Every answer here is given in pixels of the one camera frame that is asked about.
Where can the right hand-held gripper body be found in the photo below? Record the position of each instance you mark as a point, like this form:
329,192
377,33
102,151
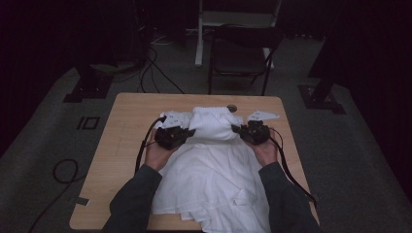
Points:
256,132

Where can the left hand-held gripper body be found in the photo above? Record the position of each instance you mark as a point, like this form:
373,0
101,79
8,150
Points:
171,136

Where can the white gathered garment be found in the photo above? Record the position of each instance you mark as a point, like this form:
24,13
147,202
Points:
210,171

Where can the person's right hand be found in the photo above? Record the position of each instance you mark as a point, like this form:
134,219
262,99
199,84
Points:
267,152

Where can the person's left hand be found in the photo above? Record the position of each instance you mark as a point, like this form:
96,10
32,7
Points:
158,157

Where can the small round grey object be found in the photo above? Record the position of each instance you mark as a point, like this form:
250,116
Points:
232,108

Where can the dark stand with square base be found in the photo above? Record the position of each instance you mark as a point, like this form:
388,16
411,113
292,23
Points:
320,97
89,87

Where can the black folding chair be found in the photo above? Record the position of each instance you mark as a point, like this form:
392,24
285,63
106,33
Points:
241,48

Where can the small grey tape piece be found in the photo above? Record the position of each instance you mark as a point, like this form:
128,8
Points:
82,201

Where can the white desk frame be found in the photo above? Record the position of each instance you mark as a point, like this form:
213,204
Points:
199,39

